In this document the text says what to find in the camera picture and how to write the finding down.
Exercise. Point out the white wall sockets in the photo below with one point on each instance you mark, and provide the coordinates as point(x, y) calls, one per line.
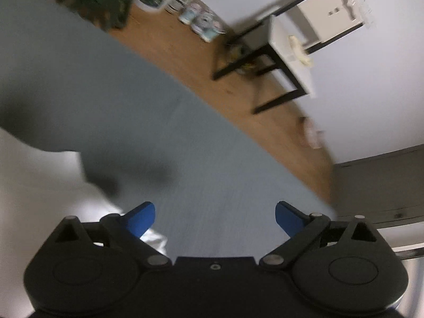
point(359, 3)

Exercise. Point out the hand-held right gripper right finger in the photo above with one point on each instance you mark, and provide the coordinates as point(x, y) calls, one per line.
point(288, 220)

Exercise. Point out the yellow cloth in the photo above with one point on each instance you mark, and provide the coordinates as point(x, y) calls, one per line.
point(299, 51)

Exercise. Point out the small printed can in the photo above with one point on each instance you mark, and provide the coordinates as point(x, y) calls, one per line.
point(202, 23)
point(188, 15)
point(175, 4)
point(214, 32)

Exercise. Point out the grey door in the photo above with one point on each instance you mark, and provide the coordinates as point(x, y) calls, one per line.
point(381, 188)

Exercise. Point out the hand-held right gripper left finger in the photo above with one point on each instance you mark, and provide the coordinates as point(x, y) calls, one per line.
point(142, 220)

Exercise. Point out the cream and black chair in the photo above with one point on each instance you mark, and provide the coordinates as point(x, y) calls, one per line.
point(328, 10)

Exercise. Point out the white shirt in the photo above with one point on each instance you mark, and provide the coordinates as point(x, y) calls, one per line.
point(33, 188)

